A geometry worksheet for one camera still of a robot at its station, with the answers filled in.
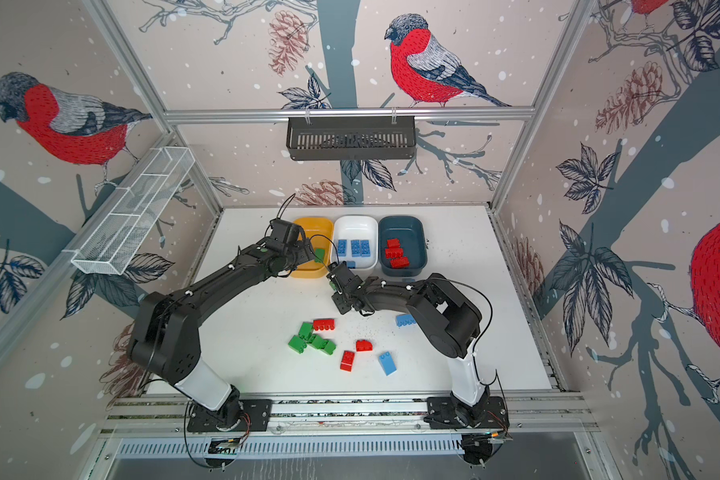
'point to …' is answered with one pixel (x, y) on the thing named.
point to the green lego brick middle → (319, 342)
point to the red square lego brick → (393, 243)
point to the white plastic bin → (355, 239)
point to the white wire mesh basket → (105, 248)
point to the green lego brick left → (297, 344)
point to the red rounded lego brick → (363, 345)
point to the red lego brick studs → (324, 324)
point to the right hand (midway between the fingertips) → (344, 299)
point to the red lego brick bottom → (347, 360)
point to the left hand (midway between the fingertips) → (300, 251)
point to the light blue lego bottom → (387, 363)
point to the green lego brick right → (330, 347)
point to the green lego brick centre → (306, 332)
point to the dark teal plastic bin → (410, 231)
